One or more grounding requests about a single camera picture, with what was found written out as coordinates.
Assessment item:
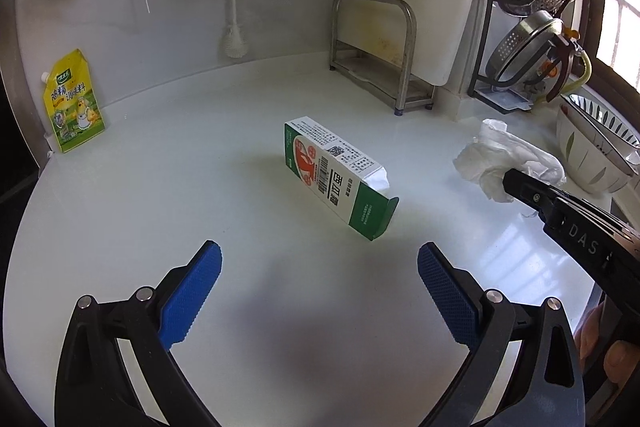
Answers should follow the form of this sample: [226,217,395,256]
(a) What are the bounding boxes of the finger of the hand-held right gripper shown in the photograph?
[502,168,564,224]

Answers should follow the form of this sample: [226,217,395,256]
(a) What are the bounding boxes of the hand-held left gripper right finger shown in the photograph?
[417,242,586,427]

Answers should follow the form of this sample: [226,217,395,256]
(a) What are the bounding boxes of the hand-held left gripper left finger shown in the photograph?
[55,240,223,427]

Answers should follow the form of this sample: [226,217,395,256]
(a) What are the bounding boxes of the white tissue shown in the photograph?
[452,118,567,202]

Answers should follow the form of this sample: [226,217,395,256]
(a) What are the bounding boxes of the red green milk carton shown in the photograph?
[284,116,400,242]

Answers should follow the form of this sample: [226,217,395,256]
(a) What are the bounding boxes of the person's right hand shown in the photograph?
[575,306,635,381]

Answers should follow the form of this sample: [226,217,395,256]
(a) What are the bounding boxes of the white leaf pattern bowl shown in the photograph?
[556,99,636,195]

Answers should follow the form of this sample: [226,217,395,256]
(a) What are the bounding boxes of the blue pattern bowl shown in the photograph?
[567,93,640,165]

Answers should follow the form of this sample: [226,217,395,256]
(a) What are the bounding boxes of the metal cutting board rack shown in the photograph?
[329,0,437,115]

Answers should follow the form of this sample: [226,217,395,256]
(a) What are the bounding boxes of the window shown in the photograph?
[597,0,640,88]

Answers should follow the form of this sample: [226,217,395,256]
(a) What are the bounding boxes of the yellow seasoning pouch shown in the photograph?
[40,49,107,154]

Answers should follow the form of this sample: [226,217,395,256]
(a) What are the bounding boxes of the white bottle brush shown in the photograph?
[218,0,249,59]

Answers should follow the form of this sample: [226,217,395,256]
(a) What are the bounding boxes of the steel strainer with handle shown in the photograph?
[485,11,593,102]

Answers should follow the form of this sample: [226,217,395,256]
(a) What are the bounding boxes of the black wire dish rack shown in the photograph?
[467,0,608,112]

